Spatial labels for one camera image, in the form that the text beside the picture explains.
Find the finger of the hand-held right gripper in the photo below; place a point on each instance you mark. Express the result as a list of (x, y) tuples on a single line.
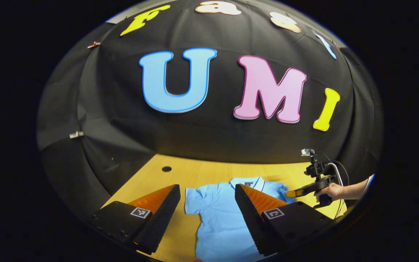
[(294, 193)]

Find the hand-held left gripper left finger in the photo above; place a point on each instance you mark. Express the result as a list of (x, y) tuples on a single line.
[(160, 222)]

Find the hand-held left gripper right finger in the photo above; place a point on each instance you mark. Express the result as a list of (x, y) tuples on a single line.
[(251, 218)]

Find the light blue T-shirt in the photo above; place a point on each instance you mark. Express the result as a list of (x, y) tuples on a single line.
[(216, 218)]

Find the black backdrop cloth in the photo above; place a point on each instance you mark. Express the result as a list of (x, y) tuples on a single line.
[(213, 138)]

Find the silver cloth clip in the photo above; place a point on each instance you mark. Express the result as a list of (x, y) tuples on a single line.
[(76, 134)]

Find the red cloth clip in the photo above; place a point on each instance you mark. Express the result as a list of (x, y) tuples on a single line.
[(94, 44)]

